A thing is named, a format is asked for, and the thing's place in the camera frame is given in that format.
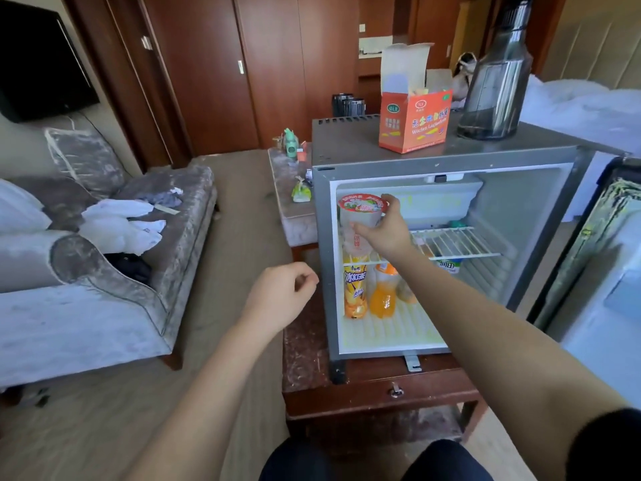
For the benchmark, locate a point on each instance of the person's left hand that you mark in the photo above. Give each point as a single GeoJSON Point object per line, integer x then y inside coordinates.
{"type": "Point", "coordinates": [278, 295]}

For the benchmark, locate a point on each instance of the person's right hand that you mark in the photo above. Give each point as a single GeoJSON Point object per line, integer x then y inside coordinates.
{"type": "Point", "coordinates": [389, 233]}

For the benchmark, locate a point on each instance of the red instant noodle cup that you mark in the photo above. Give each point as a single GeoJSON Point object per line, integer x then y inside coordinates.
{"type": "Point", "coordinates": [356, 225]}

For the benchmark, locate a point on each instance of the brown tea bottle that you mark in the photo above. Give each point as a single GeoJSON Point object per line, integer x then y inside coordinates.
{"type": "Point", "coordinates": [406, 290]}

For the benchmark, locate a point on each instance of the orange soda bottle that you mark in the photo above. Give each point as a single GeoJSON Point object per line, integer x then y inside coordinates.
{"type": "Point", "coordinates": [383, 295]}

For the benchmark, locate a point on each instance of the yellow label drink bottle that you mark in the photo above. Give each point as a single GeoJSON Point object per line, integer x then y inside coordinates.
{"type": "Point", "coordinates": [355, 290]}

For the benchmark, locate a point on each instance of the green cap water bottle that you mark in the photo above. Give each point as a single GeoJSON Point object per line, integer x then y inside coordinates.
{"type": "Point", "coordinates": [452, 265]}

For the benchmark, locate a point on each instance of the grey mini fridge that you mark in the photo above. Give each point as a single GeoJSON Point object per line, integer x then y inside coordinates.
{"type": "Point", "coordinates": [351, 145]}

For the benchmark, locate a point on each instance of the dark glass spray bottle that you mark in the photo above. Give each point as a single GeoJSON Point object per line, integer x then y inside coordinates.
{"type": "Point", "coordinates": [493, 95]}

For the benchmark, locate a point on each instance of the person's left forearm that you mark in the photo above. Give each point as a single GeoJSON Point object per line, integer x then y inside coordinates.
{"type": "Point", "coordinates": [210, 405]}

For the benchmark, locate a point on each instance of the person's right forearm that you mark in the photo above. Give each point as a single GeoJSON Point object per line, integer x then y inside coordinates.
{"type": "Point", "coordinates": [501, 365]}

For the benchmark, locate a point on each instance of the person's dark trousers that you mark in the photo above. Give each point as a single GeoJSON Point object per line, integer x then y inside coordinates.
{"type": "Point", "coordinates": [310, 464]}

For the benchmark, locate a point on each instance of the person's black shirt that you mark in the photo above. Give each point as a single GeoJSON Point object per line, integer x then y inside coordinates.
{"type": "Point", "coordinates": [611, 451]}

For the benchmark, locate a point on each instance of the grey upholstered bench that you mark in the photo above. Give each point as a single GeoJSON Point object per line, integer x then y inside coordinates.
{"type": "Point", "coordinates": [295, 220]}

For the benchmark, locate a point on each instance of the green packet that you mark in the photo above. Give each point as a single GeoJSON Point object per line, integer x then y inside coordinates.
{"type": "Point", "coordinates": [300, 191]}

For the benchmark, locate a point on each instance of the orange cardboard chalk box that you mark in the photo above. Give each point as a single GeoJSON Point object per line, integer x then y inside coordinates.
{"type": "Point", "coordinates": [413, 120]}

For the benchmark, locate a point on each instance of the dark red wooden stand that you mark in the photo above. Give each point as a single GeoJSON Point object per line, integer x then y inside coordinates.
{"type": "Point", "coordinates": [371, 380]}

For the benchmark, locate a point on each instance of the black ribbed bin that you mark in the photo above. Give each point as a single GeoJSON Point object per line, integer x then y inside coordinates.
{"type": "Point", "coordinates": [357, 108]}
{"type": "Point", "coordinates": [340, 105]}

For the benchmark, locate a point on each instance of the green toy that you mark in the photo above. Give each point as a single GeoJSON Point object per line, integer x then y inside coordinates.
{"type": "Point", "coordinates": [290, 145]}

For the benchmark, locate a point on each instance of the grey garment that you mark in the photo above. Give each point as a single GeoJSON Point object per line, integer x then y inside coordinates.
{"type": "Point", "coordinates": [162, 197]}

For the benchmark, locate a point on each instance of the black garment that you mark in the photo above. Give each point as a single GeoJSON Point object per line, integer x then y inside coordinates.
{"type": "Point", "coordinates": [128, 267]}

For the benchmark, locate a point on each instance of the large white garment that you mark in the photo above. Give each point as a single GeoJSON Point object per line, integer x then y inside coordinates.
{"type": "Point", "coordinates": [120, 235]}

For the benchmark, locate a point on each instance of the grey velvet sofa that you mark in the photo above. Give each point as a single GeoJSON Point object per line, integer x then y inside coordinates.
{"type": "Point", "coordinates": [100, 315]}

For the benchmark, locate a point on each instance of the small white garment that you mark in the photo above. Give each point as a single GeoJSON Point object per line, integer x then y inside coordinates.
{"type": "Point", "coordinates": [115, 208]}

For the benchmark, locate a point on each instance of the grey velvet cushion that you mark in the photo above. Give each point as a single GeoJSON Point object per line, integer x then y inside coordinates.
{"type": "Point", "coordinates": [85, 160]}

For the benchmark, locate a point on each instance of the white bed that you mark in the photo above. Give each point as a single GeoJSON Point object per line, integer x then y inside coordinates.
{"type": "Point", "coordinates": [591, 110]}

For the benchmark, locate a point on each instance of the black television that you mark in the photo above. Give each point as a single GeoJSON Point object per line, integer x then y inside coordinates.
{"type": "Point", "coordinates": [45, 60]}

